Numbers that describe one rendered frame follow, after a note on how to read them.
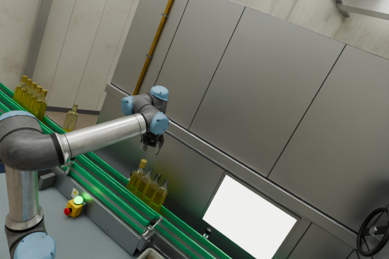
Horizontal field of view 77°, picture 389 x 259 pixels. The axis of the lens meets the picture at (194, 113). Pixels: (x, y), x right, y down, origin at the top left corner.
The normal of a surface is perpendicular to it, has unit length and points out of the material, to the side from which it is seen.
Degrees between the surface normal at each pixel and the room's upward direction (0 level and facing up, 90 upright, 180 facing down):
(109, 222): 90
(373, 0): 90
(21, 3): 90
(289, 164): 90
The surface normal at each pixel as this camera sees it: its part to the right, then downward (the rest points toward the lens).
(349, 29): -0.65, -0.08
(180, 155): -0.40, 0.07
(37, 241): 0.43, -0.83
